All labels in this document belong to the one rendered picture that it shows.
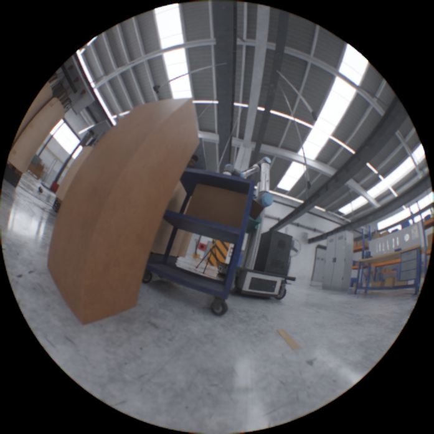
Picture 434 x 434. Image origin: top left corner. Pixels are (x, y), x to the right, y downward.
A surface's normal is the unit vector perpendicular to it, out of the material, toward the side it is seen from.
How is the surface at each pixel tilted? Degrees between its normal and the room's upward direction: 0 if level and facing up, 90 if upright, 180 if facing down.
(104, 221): 90
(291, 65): 174
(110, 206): 90
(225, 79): 180
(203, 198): 90
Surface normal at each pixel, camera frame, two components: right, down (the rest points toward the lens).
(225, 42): -0.28, 0.91
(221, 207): -0.04, -0.33
